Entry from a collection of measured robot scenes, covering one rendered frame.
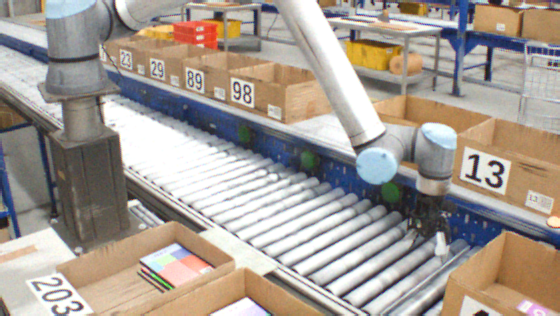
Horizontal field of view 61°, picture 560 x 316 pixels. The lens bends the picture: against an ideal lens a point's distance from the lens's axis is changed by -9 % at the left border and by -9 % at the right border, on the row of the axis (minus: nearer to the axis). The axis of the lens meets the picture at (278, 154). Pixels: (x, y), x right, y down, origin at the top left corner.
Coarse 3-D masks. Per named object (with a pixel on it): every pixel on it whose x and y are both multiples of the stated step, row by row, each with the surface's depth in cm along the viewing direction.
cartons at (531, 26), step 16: (320, 0) 749; (336, 0) 770; (480, 16) 566; (496, 16) 549; (512, 16) 534; (528, 16) 521; (544, 16) 507; (496, 32) 555; (512, 32) 539; (528, 32) 526; (544, 32) 511
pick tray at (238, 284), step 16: (240, 272) 125; (208, 288) 119; (224, 288) 123; (240, 288) 127; (256, 288) 125; (272, 288) 120; (176, 304) 113; (192, 304) 117; (208, 304) 121; (224, 304) 125; (272, 304) 121; (288, 304) 117; (304, 304) 112
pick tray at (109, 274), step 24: (120, 240) 136; (144, 240) 142; (168, 240) 148; (192, 240) 143; (72, 264) 127; (96, 264) 132; (120, 264) 138; (216, 264) 136; (96, 288) 130; (120, 288) 130; (144, 288) 131; (192, 288) 121; (96, 312) 120; (120, 312) 121; (144, 312) 112
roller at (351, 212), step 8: (368, 200) 181; (352, 208) 176; (360, 208) 177; (368, 208) 179; (336, 216) 171; (344, 216) 172; (352, 216) 174; (320, 224) 166; (328, 224) 167; (336, 224) 169; (296, 232) 161; (304, 232) 161; (312, 232) 162; (320, 232) 164; (288, 240) 157; (296, 240) 158; (304, 240) 160; (264, 248) 152; (272, 248) 153; (280, 248) 154; (288, 248) 155; (272, 256) 151
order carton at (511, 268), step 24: (504, 240) 127; (528, 240) 122; (480, 264) 121; (504, 264) 129; (528, 264) 123; (552, 264) 118; (456, 288) 108; (480, 288) 126; (504, 288) 129; (528, 288) 124; (552, 288) 119; (456, 312) 109; (504, 312) 99
